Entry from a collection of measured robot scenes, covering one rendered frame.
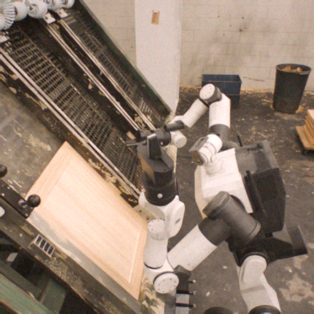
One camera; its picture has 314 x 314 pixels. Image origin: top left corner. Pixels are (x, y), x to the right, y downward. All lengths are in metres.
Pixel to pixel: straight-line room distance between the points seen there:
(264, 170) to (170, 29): 3.90
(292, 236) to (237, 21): 5.14
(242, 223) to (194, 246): 0.16
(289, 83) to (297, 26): 1.31
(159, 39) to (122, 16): 1.66
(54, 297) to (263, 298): 0.90
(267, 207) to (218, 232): 0.26
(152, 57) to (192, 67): 1.56
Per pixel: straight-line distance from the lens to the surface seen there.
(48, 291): 1.15
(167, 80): 5.03
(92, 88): 1.92
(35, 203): 0.98
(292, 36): 6.41
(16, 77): 1.44
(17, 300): 0.97
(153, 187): 0.83
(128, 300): 1.28
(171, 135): 1.60
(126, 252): 1.41
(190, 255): 1.06
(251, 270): 1.44
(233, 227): 1.03
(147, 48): 4.97
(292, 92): 5.46
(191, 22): 6.25
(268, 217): 1.25
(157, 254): 1.02
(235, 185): 1.12
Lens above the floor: 1.98
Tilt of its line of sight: 30 degrees down
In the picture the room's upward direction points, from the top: straight up
